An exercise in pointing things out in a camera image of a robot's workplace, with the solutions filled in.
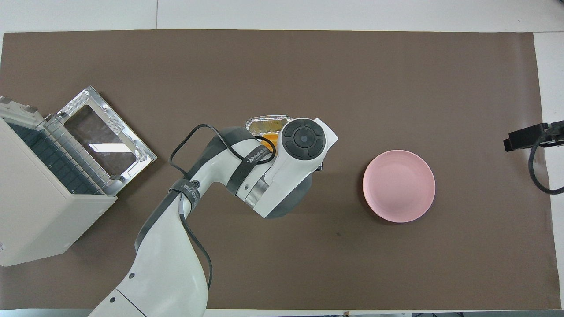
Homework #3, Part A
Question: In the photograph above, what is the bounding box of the sliced orange bread loaf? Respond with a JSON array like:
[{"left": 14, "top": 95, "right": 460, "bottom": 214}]
[{"left": 260, "top": 132, "right": 279, "bottom": 151}]

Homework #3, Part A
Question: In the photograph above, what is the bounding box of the aluminium foil tray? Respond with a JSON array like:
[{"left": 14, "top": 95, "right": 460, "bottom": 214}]
[{"left": 245, "top": 114, "right": 294, "bottom": 136}]

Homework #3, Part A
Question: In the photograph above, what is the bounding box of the glass oven door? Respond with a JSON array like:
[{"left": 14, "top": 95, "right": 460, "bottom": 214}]
[{"left": 56, "top": 86, "right": 158, "bottom": 196}]

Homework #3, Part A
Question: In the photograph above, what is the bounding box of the metal oven rack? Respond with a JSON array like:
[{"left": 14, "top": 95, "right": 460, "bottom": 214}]
[{"left": 44, "top": 114, "right": 111, "bottom": 195}]

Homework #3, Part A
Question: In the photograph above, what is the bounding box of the cream toaster oven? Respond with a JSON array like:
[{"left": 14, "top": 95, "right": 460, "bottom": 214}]
[{"left": 0, "top": 97, "right": 118, "bottom": 267}]

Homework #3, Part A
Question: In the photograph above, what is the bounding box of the pink round plate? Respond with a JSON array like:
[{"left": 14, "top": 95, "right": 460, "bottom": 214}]
[{"left": 363, "top": 150, "right": 436, "bottom": 223}]

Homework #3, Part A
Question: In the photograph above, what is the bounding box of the brown table mat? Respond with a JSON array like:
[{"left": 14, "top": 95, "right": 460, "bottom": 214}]
[{"left": 0, "top": 29, "right": 560, "bottom": 310}]

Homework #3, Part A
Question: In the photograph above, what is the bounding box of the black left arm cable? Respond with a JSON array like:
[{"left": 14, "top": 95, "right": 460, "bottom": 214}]
[{"left": 169, "top": 124, "right": 277, "bottom": 291}]

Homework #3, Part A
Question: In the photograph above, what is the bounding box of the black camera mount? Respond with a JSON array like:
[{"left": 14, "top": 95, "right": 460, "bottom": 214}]
[{"left": 503, "top": 121, "right": 564, "bottom": 153}]

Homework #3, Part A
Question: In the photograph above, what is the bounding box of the black camera mount cable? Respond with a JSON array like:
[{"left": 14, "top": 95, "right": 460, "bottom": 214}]
[{"left": 528, "top": 130, "right": 564, "bottom": 195}]

